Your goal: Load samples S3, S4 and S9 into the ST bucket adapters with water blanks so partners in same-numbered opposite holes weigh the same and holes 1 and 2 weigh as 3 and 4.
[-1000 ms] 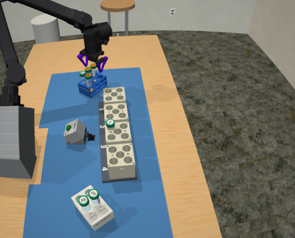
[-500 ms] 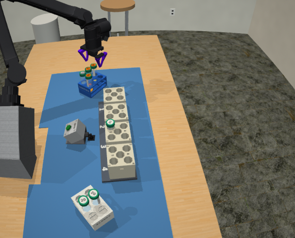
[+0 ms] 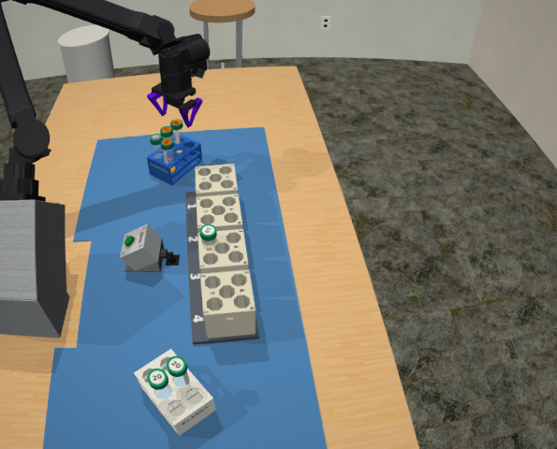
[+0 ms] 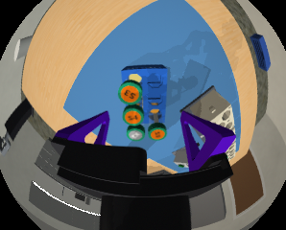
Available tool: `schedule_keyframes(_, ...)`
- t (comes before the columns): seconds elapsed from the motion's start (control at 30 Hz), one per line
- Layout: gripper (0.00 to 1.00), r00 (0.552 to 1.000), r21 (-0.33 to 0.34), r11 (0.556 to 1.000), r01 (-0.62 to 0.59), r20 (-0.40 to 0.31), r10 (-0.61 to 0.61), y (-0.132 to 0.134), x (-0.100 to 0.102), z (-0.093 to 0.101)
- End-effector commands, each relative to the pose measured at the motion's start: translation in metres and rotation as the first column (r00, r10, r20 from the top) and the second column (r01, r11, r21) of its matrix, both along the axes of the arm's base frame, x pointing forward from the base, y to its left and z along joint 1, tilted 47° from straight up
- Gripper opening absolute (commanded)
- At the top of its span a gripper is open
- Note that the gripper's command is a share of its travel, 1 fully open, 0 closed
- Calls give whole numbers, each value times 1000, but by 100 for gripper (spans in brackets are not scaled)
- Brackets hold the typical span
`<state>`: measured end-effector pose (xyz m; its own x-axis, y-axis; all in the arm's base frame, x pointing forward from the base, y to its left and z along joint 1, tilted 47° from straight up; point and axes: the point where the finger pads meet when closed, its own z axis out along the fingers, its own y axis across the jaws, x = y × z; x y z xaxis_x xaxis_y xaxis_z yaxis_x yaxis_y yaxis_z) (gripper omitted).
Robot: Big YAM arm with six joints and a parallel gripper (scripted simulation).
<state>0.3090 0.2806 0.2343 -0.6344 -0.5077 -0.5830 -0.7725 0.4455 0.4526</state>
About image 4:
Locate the clear centrifuge tube with green cap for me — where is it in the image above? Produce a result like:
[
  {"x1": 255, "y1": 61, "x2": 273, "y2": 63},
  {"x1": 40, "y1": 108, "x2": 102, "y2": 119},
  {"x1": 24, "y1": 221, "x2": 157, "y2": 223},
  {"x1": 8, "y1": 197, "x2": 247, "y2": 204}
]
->
[{"x1": 122, "y1": 97, "x2": 144, "y2": 126}]

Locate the green-capped sample tube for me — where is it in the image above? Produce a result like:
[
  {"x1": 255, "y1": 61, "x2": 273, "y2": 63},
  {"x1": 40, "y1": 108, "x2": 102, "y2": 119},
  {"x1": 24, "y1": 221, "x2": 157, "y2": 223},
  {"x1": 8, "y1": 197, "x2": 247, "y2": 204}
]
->
[
  {"x1": 148, "y1": 109, "x2": 167, "y2": 141},
  {"x1": 127, "y1": 120, "x2": 145, "y2": 141}
]

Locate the blue bench mat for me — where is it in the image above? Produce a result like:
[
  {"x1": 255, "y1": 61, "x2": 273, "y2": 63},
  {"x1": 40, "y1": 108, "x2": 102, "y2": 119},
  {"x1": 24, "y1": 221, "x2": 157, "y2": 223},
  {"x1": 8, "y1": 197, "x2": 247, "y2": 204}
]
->
[{"x1": 63, "y1": 0, "x2": 241, "y2": 173}]

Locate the blue tube rack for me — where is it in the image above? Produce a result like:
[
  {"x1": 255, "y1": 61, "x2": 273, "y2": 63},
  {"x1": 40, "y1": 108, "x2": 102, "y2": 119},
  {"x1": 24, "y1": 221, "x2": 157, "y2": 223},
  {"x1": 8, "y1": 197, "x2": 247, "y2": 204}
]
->
[{"x1": 121, "y1": 64, "x2": 167, "y2": 124}]

